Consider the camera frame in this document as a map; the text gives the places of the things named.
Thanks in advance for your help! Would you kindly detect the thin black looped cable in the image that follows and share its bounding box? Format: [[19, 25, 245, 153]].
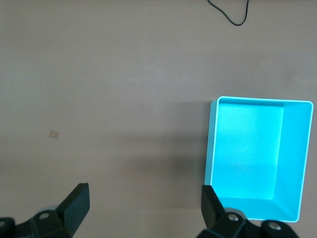
[[207, 0, 250, 26]]

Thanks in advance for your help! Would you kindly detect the cyan plastic bin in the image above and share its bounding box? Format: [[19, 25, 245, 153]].
[[204, 96, 314, 224]]

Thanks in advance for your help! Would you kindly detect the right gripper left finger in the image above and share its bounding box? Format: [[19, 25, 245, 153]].
[[0, 182, 90, 238]]

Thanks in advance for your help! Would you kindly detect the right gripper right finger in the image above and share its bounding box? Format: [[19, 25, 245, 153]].
[[197, 184, 299, 238]]

